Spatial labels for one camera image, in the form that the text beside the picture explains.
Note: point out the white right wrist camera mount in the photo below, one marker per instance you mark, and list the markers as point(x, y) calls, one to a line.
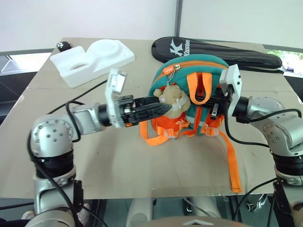
point(235, 80)

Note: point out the small black paw-print object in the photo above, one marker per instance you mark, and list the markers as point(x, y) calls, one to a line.
point(63, 45)

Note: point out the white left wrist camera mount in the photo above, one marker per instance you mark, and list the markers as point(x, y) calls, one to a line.
point(111, 99)

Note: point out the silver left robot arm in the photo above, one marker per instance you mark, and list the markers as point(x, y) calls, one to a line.
point(49, 134)

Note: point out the orange and teal backpack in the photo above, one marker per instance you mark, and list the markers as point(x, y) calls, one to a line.
point(201, 66)

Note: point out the chrome metal bracket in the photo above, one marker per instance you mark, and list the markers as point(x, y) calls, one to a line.
point(256, 203)

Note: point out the white foam box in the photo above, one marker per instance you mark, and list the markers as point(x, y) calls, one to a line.
point(106, 61)

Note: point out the black Kason racket bag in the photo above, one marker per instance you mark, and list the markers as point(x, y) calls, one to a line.
point(213, 49)

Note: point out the brown cardboard sheet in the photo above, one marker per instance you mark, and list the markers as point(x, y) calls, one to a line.
point(118, 165)

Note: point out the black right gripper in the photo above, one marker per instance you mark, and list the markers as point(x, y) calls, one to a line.
point(222, 104)

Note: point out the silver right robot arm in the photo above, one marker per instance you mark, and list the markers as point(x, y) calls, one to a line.
point(284, 127)

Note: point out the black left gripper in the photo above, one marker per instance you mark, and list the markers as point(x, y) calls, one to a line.
point(126, 111)

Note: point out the white rounded robot leg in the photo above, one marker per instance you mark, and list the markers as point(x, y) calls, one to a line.
point(138, 210)
point(206, 208)

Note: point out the grey vertical pole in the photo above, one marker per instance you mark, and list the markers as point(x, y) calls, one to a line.
point(178, 16)

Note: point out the beige plush bear toy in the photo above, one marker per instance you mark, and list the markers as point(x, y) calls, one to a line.
point(170, 94)

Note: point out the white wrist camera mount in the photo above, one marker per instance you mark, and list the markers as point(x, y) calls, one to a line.
point(235, 80)
point(111, 99)

